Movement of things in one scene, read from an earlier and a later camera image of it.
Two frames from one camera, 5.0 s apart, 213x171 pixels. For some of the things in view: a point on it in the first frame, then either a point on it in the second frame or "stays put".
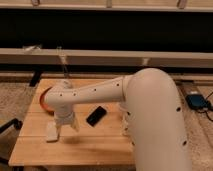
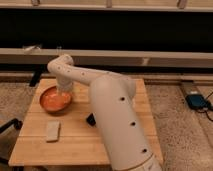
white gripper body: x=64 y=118 to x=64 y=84
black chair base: x=18 y=124 stays put
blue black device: x=197 y=101 stays put
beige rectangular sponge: x=51 y=131 stays put
